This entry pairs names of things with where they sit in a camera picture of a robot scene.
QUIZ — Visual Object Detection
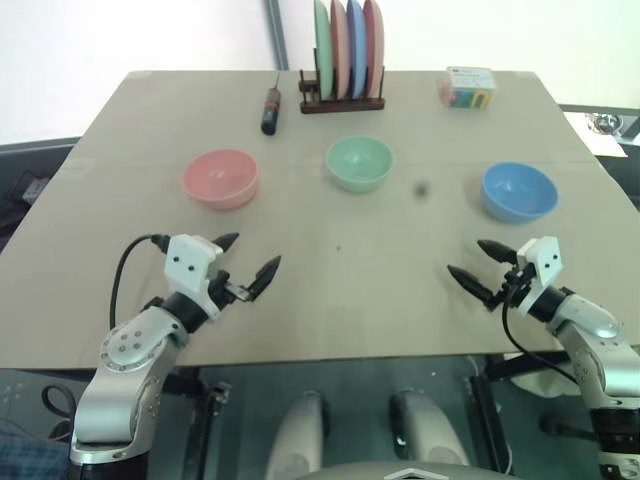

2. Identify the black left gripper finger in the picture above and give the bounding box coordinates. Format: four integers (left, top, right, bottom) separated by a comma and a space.
247, 255, 283, 303
211, 232, 241, 257

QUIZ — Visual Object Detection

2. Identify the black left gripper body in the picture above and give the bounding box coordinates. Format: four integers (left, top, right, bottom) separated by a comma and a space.
208, 270, 252, 305

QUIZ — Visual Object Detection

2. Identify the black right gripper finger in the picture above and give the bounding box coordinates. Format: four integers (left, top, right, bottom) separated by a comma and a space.
445, 264, 497, 312
476, 239, 518, 266

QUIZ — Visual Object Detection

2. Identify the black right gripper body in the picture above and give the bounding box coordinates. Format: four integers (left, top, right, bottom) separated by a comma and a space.
498, 264, 537, 305

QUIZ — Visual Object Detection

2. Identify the blue bowl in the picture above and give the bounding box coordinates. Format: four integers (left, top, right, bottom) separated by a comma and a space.
480, 161, 560, 224

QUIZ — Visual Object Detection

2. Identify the red bowl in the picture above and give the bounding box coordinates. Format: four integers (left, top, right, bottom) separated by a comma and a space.
182, 148, 260, 212

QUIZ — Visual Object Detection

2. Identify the white crumpled cloth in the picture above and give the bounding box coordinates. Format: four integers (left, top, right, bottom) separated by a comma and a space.
512, 368, 579, 400

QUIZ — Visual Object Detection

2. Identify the green bowl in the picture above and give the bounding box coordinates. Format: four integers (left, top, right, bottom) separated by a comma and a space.
325, 135, 394, 194

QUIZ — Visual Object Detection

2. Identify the black and red screwdriver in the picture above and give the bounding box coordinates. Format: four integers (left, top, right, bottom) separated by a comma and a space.
260, 70, 284, 137

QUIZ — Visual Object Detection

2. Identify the black side table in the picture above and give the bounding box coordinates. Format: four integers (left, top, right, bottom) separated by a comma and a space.
557, 103, 640, 221

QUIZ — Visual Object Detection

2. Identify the white paper sheet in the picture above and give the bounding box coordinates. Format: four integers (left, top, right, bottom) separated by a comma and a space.
588, 133, 627, 158

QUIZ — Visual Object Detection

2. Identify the grey robot leg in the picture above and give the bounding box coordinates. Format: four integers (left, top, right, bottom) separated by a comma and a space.
263, 389, 332, 480
388, 389, 470, 480

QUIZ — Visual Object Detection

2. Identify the clear box with coloured items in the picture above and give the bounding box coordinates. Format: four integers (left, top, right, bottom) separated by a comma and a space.
439, 65, 498, 111

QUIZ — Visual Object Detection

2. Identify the dark wooden plate rack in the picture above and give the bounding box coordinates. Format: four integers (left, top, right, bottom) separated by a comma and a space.
298, 47, 387, 116

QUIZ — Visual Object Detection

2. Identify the power strip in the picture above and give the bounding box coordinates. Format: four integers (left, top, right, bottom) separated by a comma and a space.
20, 171, 50, 203

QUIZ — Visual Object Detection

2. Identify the grey robot torso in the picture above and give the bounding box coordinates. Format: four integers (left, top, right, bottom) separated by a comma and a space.
307, 461, 484, 480

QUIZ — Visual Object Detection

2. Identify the green plate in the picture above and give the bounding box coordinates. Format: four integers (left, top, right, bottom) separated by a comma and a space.
312, 0, 335, 101

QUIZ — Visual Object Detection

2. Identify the grey metal pole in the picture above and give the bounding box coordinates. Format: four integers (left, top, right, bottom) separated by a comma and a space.
264, 0, 292, 71

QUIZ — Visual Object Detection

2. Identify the pink plate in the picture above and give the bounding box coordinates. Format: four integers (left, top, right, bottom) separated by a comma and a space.
328, 0, 352, 101
361, 0, 386, 98

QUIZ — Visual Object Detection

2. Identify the black side bench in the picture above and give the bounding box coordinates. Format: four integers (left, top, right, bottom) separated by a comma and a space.
0, 136, 82, 251

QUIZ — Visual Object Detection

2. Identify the blue plate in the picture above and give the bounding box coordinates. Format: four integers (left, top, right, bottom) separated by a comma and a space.
345, 0, 368, 100

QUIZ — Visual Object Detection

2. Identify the blue checked cloth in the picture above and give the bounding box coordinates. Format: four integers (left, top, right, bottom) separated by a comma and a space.
0, 418, 72, 480

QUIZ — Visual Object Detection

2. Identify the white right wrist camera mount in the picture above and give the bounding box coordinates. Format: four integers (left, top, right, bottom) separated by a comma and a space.
514, 235, 562, 319

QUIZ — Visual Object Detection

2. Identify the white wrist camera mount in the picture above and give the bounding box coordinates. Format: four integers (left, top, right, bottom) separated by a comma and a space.
514, 235, 562, 319
164, 234, 225, 320

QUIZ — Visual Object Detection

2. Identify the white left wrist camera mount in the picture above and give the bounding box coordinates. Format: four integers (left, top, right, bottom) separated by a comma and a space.
164, 234, 225, 320

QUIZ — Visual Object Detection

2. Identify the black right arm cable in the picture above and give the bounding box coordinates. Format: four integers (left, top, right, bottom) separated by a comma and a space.
501, 292, 584, 387

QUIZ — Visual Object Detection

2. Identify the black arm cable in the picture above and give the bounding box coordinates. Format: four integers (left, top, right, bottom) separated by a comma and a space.
501, 292, 584, 387
110, 233, 174, 332

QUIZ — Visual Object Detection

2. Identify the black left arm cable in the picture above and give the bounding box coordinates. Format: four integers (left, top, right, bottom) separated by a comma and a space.
110, 233, 174, 332

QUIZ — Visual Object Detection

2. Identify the tangled cable bundle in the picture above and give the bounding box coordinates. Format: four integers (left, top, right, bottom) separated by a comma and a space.
583, 112, 622, 135

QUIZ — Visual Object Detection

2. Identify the black floor cable loop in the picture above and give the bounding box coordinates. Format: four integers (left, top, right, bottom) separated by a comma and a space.
41, 383, 77, 417

